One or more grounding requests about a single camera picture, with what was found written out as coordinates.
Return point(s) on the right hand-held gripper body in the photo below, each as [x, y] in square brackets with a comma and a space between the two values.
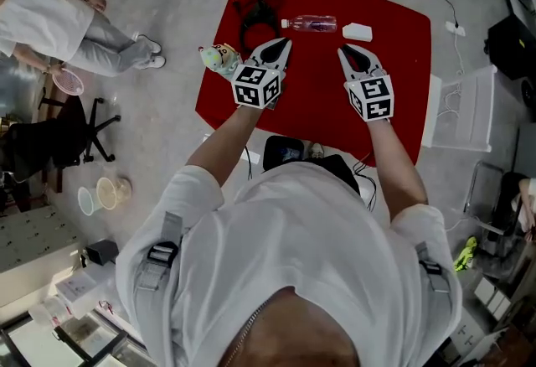
[372, 99]

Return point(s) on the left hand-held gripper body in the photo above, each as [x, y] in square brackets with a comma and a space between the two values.
[253, 86]

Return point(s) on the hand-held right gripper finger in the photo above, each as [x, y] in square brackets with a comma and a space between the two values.
[348, 72]
[374, 65]

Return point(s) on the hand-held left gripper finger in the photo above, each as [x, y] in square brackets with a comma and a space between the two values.
[253, 57]
[286, 59]

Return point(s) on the white rectangular box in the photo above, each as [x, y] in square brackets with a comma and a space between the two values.
[357, 32]

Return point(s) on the clear plastic water bottle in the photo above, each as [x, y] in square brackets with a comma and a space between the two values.
[312, 23]

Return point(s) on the black trash bin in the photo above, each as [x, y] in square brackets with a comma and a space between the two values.
[272, 147]

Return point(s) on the person's left forearm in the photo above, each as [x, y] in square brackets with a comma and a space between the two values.
[222, 147]

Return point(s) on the person's right forearm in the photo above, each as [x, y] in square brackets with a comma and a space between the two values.
[398, 172]

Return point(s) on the red table cloth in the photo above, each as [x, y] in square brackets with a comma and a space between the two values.
[318, 105]

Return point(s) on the cartoon plush water bottle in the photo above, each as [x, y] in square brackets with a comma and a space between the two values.
[220, 61]

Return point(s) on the person's right grey sneaker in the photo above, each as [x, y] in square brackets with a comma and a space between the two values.
[317, 151]

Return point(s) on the person's black shorts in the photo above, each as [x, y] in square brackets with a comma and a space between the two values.
[339, 170]

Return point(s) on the white power strip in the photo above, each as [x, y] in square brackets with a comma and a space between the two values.
[455, 29]

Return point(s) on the white slatted chair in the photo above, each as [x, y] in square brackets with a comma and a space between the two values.
[469, 110]

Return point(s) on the black equipment case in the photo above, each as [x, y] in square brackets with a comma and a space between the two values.
[511, 51]

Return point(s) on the person's white t-shirt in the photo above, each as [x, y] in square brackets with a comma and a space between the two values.
[293, 239]

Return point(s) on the stacked plastic cups on floor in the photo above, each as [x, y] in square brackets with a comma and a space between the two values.
[119, 193]

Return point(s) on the neon yellow shoe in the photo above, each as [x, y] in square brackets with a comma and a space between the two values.
[465, 254]

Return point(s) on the pink mesh basket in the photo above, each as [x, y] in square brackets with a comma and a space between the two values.
[68, 82]

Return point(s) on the pale green plastic basket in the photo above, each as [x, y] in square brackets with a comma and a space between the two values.
[88, 202]

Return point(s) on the black office chair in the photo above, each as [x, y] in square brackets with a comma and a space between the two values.
[37, 139]

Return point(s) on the dark grey box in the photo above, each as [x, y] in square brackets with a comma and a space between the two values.
[102, 252]

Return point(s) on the white drawer unit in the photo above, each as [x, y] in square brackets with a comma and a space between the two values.
[486, 302]

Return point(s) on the person's neck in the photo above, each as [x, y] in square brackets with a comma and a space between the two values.
[293, 332]

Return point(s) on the white drawer cabinet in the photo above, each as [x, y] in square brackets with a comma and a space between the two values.
[37, 235]

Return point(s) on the white flat box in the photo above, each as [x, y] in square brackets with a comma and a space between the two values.
[77, 285]

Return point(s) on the clear plastic jar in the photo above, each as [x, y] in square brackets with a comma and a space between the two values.
[50, 311]

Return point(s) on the metal frame chair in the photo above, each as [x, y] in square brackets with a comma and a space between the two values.
[481, 197]

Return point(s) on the black window frame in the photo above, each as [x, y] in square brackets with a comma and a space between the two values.
[58, 336]

